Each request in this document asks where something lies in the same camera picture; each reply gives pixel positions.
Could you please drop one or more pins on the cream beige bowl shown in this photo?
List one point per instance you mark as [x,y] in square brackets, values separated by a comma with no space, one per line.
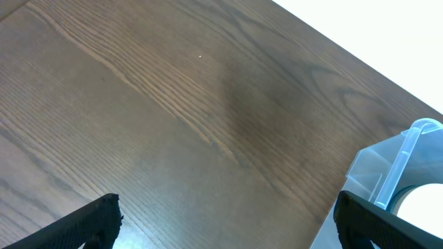
[422,207]

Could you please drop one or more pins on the blue bowl under beige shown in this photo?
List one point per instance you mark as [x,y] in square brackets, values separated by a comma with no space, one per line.
[398,198]

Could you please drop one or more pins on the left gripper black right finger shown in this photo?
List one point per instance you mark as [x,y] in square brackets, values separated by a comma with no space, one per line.
[360,224]

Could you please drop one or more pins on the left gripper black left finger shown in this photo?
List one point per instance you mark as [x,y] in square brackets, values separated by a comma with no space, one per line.
[95,225]

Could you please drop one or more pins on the clear plastic storage bin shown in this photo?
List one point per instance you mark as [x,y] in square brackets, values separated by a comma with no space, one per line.
[378,172]

